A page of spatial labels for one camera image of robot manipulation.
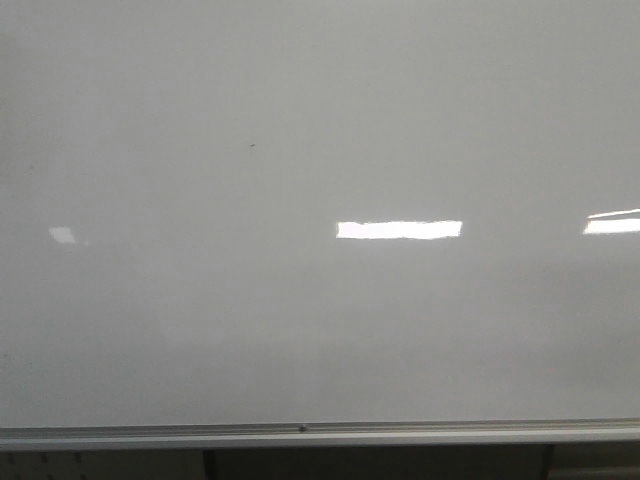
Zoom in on grey aluminium marker tray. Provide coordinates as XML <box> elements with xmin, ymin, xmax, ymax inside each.
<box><xmin>1</xmin><ymin>418</ymin><xmax>639</xmax><ymax>452</ymax></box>

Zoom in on white whiteboard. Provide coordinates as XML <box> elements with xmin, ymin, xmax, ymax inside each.
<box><xmin>1</xmin><ymin>1</ymin><xmax>639</xmax><ymax>428</ymax></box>

